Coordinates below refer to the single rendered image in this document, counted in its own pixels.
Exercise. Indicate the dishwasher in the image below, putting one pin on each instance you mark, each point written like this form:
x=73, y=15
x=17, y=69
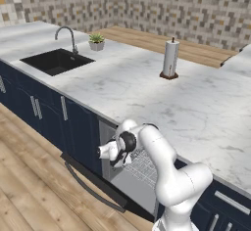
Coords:
x=105, y=137

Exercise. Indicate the dishwasher door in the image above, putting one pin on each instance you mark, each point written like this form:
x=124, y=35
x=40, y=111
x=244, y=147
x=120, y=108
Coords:
x=98, y=184

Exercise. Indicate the paper towel roll on stand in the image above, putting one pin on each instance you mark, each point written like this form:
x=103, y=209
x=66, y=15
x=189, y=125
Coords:
x=171, y=57

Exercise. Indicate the black sink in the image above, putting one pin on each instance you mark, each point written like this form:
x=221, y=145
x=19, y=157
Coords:
x=55, y=62

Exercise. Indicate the grey curved tap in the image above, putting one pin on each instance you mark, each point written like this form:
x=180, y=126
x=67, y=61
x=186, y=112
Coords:
x=72, y=37

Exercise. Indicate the green plant in white pot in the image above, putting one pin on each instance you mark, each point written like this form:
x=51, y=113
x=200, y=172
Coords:
x=96, y=42

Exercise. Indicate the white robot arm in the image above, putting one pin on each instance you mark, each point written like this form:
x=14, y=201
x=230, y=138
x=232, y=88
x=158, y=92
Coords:
x=178, y=179

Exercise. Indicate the navy drawer front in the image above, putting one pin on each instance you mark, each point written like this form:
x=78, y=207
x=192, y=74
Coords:
x=235, y=194

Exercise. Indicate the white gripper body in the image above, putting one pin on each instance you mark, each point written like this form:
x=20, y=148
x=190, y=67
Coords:
x=105, y=150

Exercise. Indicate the navy cupboard door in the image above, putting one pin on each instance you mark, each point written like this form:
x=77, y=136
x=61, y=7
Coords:
x=83, y=140
x=23, y=111
x=4, y=98
x=50, y=124

